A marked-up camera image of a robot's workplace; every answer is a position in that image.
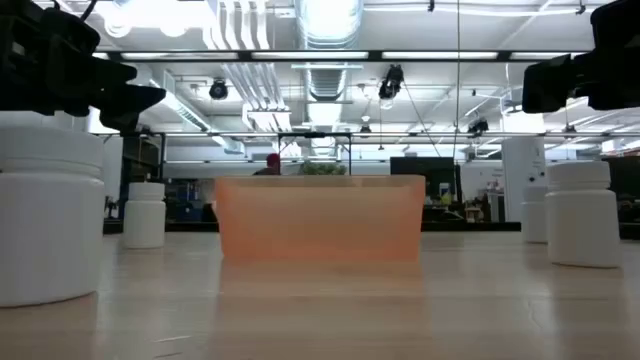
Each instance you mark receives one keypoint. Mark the person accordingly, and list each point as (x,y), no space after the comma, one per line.
(272,165)

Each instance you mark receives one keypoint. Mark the black hanging camera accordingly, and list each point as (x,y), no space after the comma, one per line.
(391,80)

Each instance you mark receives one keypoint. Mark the dark shelf rack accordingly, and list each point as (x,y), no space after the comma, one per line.
(142,155)

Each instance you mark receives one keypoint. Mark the white ceiling pipes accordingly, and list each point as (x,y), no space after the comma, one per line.
(250,30)

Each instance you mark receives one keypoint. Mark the orange translucent plastic basket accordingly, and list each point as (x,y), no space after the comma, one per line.
(320,220)

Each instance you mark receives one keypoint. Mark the silver round ventilation duct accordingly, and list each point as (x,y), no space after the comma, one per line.
(330,25)

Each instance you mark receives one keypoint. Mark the long horizontal metal rail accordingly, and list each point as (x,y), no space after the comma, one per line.
(425,134)

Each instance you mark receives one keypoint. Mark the black strip light rail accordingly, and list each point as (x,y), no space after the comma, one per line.
(375,55)

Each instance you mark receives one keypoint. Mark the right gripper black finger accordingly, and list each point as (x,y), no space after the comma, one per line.
(547,99)
(547,72)

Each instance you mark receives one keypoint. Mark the distant black workstation frame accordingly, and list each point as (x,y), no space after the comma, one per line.
(314,134)

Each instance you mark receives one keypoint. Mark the blue storage cabinet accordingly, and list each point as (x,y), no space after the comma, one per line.
(187,205)

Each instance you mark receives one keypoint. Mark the small green artificial plant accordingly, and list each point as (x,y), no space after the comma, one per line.
(322,169)

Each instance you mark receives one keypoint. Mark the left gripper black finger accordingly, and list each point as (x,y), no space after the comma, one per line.
(114,74)
(125,102)

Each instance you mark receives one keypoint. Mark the black monitor screen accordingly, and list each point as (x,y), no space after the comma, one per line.
(422,172)

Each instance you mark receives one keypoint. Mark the white room pillar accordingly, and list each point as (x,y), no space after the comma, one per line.
(522,165)

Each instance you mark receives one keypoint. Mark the black metal table frame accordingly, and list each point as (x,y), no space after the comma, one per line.
(475,227)

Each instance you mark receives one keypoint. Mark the black hanging spotlight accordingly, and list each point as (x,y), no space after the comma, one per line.
(218,90)
(365,129)
(478,126)

